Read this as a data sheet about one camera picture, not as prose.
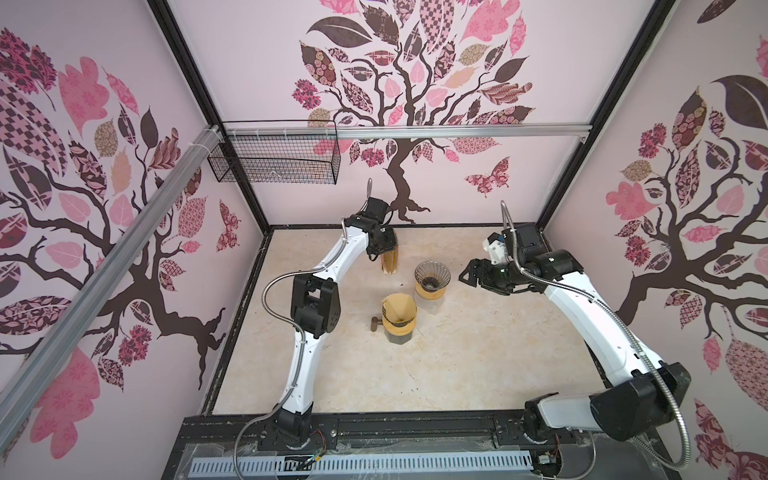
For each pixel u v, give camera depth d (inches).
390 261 40.8
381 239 34.1
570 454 28.0
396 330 32.1
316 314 23.5
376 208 31.2
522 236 23.1
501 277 25.4
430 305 35.6
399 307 32.0
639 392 15.0
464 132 65.0
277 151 37.3
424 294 35.4
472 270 27.1
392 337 33.4
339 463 27.5
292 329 24.0
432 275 36.3
